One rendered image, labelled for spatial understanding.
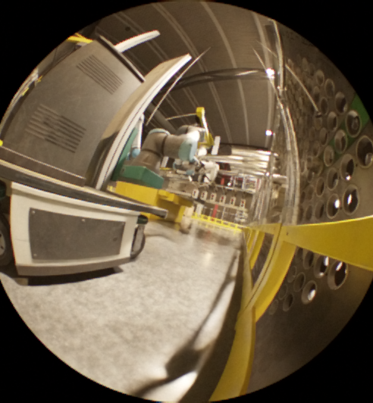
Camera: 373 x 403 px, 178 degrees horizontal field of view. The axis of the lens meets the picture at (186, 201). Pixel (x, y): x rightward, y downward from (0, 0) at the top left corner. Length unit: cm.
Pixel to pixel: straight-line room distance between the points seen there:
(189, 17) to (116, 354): 972
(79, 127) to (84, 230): 31
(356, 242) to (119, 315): 48
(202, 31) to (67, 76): 893
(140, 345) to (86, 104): 68
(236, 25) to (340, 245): 905
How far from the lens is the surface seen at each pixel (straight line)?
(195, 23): 934
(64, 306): 44
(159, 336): 40
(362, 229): 15
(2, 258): 56
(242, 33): 906
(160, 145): 58
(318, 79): 222
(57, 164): 42
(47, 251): 40
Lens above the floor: 35
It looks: 4 degrees up
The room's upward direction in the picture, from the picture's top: 16 degrees clockwise
